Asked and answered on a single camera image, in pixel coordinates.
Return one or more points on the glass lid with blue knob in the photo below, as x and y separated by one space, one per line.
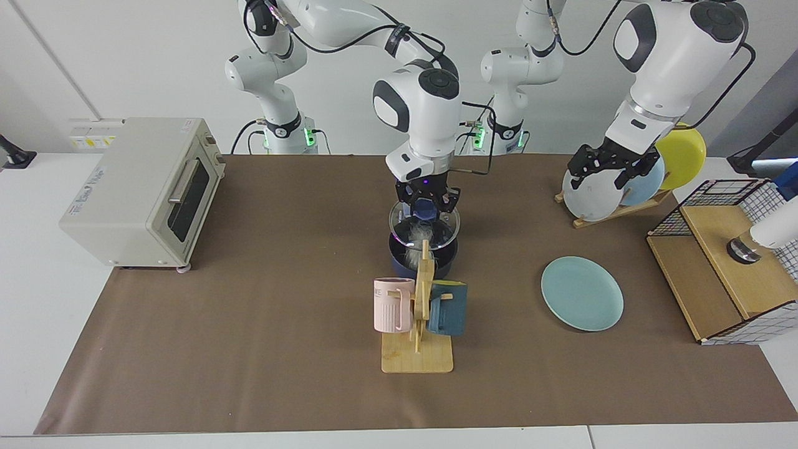
402 227

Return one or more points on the white vermicelli bundle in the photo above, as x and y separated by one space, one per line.
419 240

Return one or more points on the light blue plate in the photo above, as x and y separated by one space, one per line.
645 184

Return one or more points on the white plate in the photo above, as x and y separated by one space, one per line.
592 202

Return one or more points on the wooden plate rack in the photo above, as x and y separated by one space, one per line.
623 211

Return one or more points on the yellow plate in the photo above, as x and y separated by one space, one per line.
686 156

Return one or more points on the teal plate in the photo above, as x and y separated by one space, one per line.
583 293

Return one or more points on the pink cup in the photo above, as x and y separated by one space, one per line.
389 308

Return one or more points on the dark teal cup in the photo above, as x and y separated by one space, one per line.
450 312

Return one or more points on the wooden cup stand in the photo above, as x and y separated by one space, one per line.
418 358

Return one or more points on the brown table cloth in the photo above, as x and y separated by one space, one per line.
299 312

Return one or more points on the white cylinder with dark end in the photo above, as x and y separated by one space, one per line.
776 229

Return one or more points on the blue block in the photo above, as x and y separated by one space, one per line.
788 184

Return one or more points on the pale toaster oven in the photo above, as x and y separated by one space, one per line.
118 193

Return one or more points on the black stand foot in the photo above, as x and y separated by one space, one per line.
17 156

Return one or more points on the white wall socket strip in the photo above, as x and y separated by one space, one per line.
93 134

